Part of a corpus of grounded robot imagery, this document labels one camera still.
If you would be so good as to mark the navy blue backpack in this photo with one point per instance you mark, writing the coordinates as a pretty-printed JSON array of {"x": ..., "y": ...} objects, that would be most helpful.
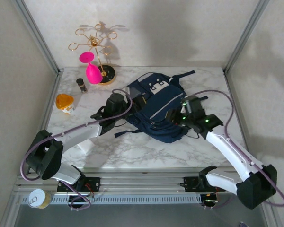
[{"x": 156, "y": 104}]

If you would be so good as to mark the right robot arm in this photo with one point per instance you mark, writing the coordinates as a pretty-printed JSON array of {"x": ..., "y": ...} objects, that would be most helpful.
[{"x": 227, "y": 151}]

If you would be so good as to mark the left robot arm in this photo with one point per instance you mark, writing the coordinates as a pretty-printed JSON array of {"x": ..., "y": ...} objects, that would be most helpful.
[{"x": 85, "y": 132}]

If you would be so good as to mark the pink wine glass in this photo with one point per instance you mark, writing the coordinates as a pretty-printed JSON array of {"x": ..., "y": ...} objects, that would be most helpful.
[{"x": 93, "y": 74}]

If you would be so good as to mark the small dark spice bottle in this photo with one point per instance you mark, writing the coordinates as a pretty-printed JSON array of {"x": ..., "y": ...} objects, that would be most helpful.
[{"x": 81, "y": 85}]

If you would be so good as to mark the orange lid white cup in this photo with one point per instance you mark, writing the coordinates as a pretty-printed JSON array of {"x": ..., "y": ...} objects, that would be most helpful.
[{"x": 64, "y": 101}]

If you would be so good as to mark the small black circuit board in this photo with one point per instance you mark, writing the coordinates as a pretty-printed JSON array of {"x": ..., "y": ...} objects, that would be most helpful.
[
  {"x": 209, "y": 201},
  {"x": 79, "y": 201}
]

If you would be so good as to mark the small dark object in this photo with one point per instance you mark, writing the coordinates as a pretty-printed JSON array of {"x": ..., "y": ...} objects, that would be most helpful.
[{"x": 243, "y": 224}]

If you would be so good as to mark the tin can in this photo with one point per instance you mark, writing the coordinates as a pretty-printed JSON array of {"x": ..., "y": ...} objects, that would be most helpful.
[{"x": 39, "y": 199}]

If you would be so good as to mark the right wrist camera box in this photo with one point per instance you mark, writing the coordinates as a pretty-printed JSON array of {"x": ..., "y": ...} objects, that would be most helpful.
[{"x": 187, "y": 108}]

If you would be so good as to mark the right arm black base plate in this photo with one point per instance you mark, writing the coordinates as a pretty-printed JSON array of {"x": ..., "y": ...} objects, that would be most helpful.
[{"x": 189, "y": 184}]

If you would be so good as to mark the aluminium frame rail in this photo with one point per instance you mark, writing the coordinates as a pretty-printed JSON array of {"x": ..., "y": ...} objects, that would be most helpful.
[{"x": 142, "y": 183}]

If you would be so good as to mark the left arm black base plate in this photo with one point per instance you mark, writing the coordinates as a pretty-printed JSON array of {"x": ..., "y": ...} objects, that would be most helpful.
[{"x": 94, "y": 183}]

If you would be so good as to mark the aluminium frame post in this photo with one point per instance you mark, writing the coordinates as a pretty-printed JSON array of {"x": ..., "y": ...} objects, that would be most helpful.
[
  {"x": 38, "y": 35},
  {"x": 246, "y": 35}
]

